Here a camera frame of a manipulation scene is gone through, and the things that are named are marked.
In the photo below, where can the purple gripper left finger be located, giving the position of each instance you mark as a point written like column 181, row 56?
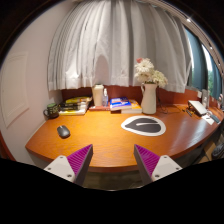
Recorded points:
column 73, row 167

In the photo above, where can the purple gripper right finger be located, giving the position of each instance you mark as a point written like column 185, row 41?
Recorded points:
column 153, row 167

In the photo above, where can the dark grey computer mouse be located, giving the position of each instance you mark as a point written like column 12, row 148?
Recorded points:
column 63, row 131

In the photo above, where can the white and black mouse pad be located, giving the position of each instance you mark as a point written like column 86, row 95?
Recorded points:
column 144, row 125

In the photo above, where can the white bottom book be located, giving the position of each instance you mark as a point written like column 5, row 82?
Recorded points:
column 72, row 112

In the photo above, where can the dark green mug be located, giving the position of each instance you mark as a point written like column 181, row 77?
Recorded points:
column 51, row 111

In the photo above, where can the orange book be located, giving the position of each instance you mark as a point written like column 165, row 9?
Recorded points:
column 135, row 108

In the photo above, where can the black middle book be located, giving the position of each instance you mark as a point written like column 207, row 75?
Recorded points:
column 73, row 106

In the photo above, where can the red thin book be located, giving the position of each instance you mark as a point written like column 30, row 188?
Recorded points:
column 99, row 108

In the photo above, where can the white ceramic pitcher vase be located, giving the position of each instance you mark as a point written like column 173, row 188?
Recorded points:
column 148, row 103

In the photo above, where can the black pen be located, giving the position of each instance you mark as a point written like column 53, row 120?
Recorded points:
column 189, row 113

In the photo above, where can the yellow green top book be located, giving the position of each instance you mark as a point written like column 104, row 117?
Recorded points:
column 78, row 99

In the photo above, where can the blue book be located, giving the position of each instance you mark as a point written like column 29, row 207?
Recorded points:
column 119, row 103

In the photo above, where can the white paper card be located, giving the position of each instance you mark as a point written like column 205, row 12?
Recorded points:
column 208, row 119

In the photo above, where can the clear small bottle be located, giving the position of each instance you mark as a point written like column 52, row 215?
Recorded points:
column 105, row 97

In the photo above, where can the white tablet device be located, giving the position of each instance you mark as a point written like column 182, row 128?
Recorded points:
column 199, row 108

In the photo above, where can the white cylindrical container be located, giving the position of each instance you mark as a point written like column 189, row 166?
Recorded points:
column 97, row 92

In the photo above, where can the white flower bouquet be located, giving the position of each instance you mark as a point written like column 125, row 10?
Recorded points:
column 147, row 74

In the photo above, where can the dark blue curtain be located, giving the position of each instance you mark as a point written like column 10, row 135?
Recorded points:
column 204, row 71

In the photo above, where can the white curtain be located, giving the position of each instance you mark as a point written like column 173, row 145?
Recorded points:
column 99, row 41

